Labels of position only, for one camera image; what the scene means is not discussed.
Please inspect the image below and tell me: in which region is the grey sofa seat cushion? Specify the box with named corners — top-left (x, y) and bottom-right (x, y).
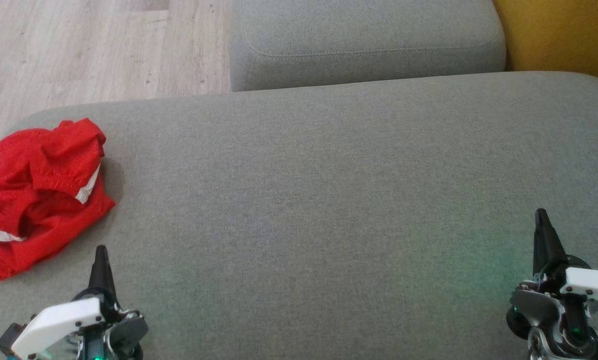
top-left (229, 0), bottom-right (507, 92)

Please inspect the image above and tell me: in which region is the large grey sofa seat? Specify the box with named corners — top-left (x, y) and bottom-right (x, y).
top-left (0, 71), bottom-right (598, 360)

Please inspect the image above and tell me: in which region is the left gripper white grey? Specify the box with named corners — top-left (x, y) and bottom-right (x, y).
top-left (10, 244), bottom-right (150, 360)

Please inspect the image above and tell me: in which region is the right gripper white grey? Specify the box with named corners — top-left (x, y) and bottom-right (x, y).
top-left (505, 208), bottom-right (598, 360)

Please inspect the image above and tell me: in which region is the wide yellow sofa back cushion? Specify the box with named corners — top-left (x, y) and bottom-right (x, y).
top-left (493, 0), bottom-right (598, 87)

